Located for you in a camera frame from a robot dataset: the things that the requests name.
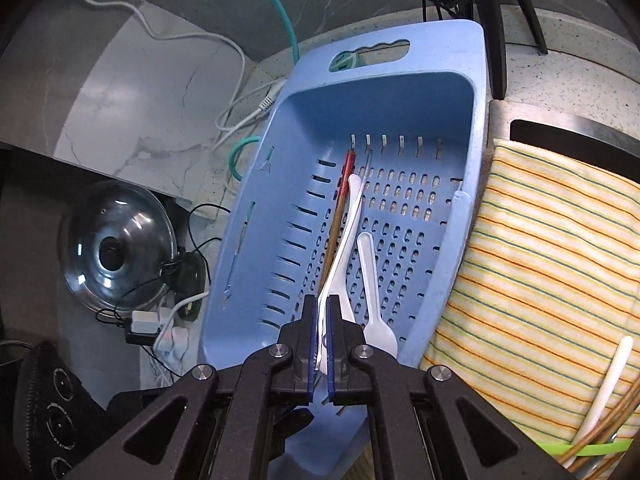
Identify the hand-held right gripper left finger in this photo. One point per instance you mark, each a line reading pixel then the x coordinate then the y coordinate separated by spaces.
pixel 313 360

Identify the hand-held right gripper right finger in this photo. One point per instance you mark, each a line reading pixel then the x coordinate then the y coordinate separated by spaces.
pixel 331 360

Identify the white plastic spoon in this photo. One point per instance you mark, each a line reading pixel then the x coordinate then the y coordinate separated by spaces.
pixel 367 280

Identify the white plastic fork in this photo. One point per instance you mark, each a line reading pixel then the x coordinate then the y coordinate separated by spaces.
pixel 350 220

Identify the red-tipped wooden chopstick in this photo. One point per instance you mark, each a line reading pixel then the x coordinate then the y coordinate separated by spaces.
pixel 346 175

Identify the blue plastic drain basket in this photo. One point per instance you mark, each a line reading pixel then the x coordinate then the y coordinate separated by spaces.
pixel 425 110

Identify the bamboo chopstick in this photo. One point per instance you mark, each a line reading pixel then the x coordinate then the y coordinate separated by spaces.
pixel 617 436
pixel 607 427

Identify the white power strip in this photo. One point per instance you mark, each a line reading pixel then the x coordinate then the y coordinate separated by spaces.
pixel 172 340

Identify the white plug adapter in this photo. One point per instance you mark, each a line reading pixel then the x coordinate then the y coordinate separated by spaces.
pixel 145 322

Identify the black plug adapter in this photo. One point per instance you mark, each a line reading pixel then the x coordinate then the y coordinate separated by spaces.
pixel 140 337

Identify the yellow striped cloth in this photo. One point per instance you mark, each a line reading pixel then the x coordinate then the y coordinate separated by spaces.
pixel 525 260

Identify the glass pot lid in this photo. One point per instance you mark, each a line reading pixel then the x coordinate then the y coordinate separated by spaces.
pixel 130 220

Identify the black appliance with round buttons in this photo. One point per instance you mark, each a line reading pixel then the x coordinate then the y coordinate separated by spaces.
pixel 55 410

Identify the black tripod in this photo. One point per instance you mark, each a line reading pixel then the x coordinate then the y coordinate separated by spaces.
pixel 492 45

